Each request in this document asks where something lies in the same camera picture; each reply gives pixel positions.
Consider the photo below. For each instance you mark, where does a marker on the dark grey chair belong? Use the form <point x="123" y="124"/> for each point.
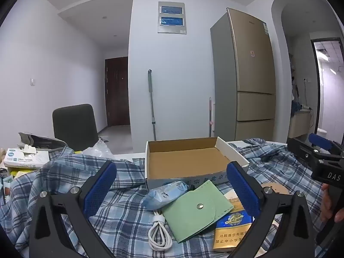
<point x="74" y="126"/>

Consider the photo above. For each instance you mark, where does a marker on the gold and blue cigarette pack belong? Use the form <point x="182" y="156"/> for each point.
<point x="231" y="228"/>

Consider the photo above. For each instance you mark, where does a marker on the gold refrigerator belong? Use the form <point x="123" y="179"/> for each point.
<point x="250" y="72"/>

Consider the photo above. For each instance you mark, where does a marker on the hanging blue cloth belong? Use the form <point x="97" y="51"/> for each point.
<point x="296" y="107"/>

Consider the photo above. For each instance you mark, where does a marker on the dark wooden door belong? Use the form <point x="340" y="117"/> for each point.
<point x="117" y="91"/>

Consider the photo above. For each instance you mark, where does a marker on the yellow paper box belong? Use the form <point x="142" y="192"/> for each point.
<point x="22" y="172"/>

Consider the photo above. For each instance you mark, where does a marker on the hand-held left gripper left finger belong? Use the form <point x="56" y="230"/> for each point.
<point x="99" y="190"/>

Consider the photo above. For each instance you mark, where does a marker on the grey bag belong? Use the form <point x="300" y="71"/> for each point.
<point x="40" y="139"/>

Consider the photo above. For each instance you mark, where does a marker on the person's right hand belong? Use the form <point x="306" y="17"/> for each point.
<point x="326" y="204"/>

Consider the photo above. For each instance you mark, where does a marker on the white tissue box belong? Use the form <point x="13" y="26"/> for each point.
<point x="24" y="158"/>

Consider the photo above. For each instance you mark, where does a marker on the clear plastic bag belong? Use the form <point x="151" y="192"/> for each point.
<point x="98" y="149"/>

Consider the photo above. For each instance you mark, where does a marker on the beige cabinet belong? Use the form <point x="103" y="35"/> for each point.
<point x="299" y="125"/>

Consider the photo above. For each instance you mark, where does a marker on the wall electrical panel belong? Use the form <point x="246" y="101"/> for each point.
<point x="172" y="17"/>

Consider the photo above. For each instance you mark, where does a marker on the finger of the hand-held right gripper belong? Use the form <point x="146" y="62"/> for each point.
<point x="301" y="149"/>
<point x="319" y="141"/>

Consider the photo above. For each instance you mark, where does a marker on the green snap pouch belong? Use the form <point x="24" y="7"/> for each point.
<point x="188" y="215"/>

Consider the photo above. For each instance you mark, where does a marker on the blue face mask pack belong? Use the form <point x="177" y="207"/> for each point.
<point x="161" y="196"/>

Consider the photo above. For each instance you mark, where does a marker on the round beige disc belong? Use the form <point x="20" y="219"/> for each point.
<point x="276" y="187"/>

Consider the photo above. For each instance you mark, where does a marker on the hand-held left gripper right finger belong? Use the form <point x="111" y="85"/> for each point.
<point x="242" y="190"/>

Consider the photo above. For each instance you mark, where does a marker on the blue plaid shirt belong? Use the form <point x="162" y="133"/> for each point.
<point x="129" y="220"/>

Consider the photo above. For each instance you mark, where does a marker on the cardboard box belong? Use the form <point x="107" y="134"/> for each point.
<point x="185" y="161"/>

